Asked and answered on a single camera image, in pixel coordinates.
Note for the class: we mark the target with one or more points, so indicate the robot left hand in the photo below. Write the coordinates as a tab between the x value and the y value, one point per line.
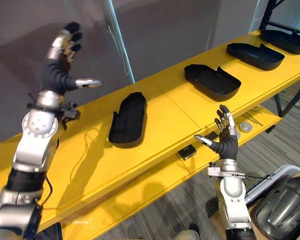
53	75

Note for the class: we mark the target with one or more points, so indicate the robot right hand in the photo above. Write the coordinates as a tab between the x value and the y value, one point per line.
228	147

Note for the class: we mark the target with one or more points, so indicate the robot right arm silver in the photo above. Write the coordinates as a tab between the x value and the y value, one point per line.
232	192

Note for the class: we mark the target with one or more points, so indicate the robot left arm silver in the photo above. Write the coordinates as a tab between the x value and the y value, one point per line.
37	140

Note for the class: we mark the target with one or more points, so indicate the yellow shelf board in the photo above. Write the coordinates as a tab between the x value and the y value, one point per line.
165	180
175	105

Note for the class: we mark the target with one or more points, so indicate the small dark flat pad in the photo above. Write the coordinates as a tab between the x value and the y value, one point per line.
211	136

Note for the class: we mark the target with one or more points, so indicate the right wrist clamp silver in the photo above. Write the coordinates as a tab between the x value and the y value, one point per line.
222	172

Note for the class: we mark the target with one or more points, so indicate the grey round disc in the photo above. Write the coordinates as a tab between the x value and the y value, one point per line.
245	126

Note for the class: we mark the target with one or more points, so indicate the thin metal rods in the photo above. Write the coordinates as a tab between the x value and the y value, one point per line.
252	117

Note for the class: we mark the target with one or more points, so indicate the small black box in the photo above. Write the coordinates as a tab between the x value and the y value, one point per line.
187	152

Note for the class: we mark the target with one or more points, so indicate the black plastic housing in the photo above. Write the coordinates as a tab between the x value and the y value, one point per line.
286	41
128	120
285	212
255	56
212	83

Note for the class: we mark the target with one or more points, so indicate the robot leg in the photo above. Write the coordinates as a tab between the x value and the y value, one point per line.
188	233

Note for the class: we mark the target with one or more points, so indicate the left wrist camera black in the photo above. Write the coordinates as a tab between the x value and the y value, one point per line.
71	113

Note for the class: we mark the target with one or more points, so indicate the glass partition frame post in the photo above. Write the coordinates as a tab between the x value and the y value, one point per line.
121	45

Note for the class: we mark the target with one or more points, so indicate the black metal shelf frame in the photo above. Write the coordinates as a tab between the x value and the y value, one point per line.
277	23

